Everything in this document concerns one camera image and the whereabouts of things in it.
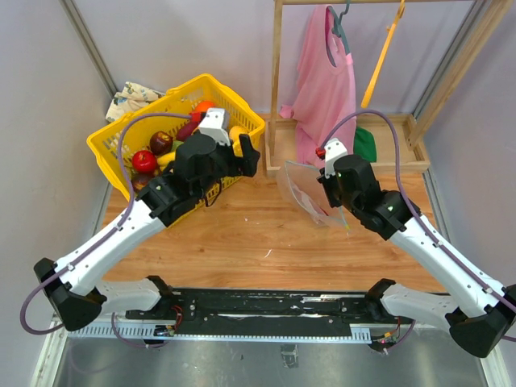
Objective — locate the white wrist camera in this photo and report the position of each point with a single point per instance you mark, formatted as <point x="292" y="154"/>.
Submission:
<point x="215" y="125"/>
<point x="333" y="150"/>

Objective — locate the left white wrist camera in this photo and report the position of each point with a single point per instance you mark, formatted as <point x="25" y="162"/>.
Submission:
<point x="215" y="125"/>

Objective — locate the purple sweet potato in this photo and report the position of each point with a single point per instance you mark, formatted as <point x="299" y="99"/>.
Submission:
<point x="186" y="131"/>

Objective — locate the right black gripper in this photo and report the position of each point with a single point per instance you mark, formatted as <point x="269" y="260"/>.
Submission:
<point x="326" y="183"/>

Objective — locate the red chili pepper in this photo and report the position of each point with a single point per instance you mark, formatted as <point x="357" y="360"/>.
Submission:
<point x="306" y="202"/>

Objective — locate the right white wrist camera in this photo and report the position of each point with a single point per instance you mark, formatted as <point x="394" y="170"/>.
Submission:
<point x="333" y="150"/>

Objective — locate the yellow lemon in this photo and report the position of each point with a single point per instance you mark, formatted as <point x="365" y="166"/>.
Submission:
<point x="234" y="133"/>

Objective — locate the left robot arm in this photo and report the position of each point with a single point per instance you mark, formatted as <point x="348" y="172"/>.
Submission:
<point x="74" y="283"/>

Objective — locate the orange fruit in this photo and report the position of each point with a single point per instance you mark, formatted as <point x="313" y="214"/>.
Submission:
<point x="204" y="106"/>

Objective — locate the green cloth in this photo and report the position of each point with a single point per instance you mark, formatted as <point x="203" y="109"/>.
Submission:
<point x="365" y="145"/>

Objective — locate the patterned cloth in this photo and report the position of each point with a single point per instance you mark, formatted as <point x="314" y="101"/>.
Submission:
<point x="131" y="98"/>

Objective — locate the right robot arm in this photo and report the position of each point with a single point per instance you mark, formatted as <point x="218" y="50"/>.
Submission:
<point x="477" y="310"/>

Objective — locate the pink shirt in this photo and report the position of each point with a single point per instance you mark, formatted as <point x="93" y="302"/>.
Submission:
<point x="326" y="85"/>

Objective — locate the wooden clothes rack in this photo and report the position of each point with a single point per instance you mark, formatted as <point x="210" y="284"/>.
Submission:
<point x="399" y="145"/>

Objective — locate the yellow plastic basket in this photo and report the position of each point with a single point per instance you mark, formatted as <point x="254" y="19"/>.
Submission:
<point x="114" y="150"/>

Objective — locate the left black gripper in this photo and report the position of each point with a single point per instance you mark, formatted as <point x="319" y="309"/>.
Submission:
<point x="245" y="165"/>

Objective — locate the bright red apple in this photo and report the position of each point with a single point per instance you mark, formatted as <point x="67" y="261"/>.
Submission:
<point x="144" y="161"/>

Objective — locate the clear zip top bag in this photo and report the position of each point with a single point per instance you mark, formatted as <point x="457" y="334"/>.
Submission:
<point x="305" y="177"/>

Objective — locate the yellow banana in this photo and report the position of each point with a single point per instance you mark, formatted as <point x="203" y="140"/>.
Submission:
<point x="164" y="160"/>

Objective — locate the right aluminium frame post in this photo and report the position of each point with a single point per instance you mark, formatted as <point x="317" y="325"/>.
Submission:
<point x="470" y="20"/>

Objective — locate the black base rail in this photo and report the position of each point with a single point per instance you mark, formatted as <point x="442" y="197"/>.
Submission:
<point x="264" y="315"/>

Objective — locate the teal clothes hanger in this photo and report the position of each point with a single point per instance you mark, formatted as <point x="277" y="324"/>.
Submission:
<point x="333" y="26"/>

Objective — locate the aluminium frame post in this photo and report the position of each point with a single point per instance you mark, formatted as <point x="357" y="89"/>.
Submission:
<point x="75" y="18"/>
<point x="470" y="20"/>

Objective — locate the left aluminium frame post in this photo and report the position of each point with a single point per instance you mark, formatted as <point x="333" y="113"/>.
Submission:
<point x="75" y="18"/>

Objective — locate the yellow clothes hanger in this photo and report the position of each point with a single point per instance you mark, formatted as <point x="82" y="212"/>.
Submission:
<point x="368" y="93"/>

